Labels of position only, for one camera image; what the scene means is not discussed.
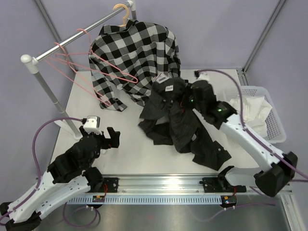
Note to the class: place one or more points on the aluminium mounting rail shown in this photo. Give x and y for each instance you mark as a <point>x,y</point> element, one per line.
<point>133,185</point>

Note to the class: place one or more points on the pink wire hanger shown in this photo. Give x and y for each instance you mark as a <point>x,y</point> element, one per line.
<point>93,92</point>
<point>91,52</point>

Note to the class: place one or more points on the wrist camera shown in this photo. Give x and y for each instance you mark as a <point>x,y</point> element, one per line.
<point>202,75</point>
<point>91,125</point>

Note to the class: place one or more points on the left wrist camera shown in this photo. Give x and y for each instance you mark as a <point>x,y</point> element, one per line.
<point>91,125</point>

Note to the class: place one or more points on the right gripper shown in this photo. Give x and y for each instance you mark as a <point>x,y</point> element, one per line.
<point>187,91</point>

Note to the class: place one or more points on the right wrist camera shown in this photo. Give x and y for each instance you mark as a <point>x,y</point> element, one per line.
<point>202,75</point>

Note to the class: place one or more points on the black white checkered shirt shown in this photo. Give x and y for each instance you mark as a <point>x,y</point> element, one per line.
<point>141,49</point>

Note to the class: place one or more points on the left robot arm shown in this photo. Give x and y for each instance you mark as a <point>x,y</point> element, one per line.
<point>69,175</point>

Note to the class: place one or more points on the white plastic basket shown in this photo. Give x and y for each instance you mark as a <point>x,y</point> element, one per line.
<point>275,130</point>

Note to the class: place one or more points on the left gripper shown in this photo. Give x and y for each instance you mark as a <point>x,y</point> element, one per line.
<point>113,142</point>

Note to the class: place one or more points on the white slotted cable duct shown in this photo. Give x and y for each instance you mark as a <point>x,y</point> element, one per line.
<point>146,200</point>

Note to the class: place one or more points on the metal clothes rack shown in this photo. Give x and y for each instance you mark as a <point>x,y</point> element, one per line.
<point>32,62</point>

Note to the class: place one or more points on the black pinstripe shirt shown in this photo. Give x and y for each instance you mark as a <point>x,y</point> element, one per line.
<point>166,122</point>

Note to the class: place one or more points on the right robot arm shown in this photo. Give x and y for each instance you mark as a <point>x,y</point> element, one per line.
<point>275,168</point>

